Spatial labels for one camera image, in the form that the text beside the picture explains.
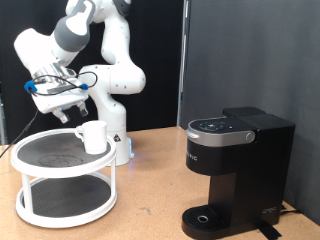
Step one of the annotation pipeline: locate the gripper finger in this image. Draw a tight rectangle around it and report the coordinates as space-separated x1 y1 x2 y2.
51 106 71 125
76 101 90 118

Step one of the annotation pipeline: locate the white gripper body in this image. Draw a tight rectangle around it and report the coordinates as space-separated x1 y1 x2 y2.
32 79 90 115

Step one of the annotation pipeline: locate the black Keurig coffee machine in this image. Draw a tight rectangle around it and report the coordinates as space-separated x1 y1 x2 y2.
181 106 296 240

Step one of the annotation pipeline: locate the white ceramic mug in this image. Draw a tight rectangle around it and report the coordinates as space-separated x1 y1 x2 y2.
74 120 109 156

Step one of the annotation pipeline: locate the white two-tier turntable stand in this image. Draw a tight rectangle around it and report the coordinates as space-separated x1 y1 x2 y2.
10 127 119 230

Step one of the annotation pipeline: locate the black curtain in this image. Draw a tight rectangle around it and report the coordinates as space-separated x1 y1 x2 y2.
0 0 185 145

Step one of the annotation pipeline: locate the vertical metal pole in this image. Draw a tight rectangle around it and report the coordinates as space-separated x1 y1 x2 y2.
177 0 191 128

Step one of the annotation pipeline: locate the black tape strip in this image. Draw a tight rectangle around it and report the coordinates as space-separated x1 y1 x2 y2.
258 224 283 240

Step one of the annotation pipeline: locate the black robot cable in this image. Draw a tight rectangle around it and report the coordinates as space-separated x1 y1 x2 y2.
0 70 99 158

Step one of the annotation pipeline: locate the blue cable clip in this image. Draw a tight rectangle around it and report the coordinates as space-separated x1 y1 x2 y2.
23 80 38 93

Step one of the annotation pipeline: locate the black Keurig power cord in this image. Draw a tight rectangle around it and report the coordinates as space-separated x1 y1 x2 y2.
279 204 303 216

